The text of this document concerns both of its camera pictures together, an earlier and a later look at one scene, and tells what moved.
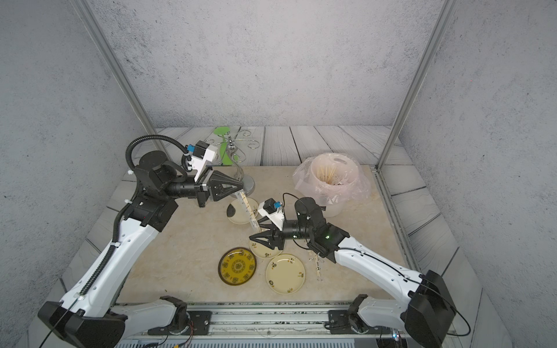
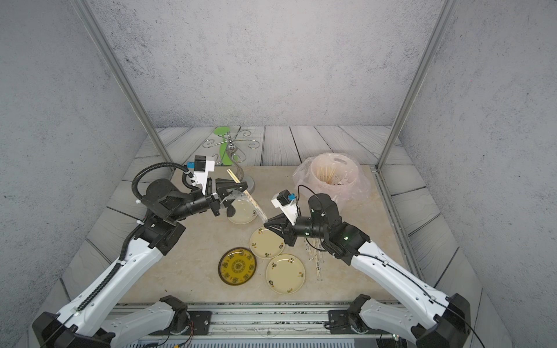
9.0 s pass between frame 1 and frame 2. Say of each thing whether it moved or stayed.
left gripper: moved
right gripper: moved
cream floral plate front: stayed
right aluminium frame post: stayed
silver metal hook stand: stayed
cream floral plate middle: stayed
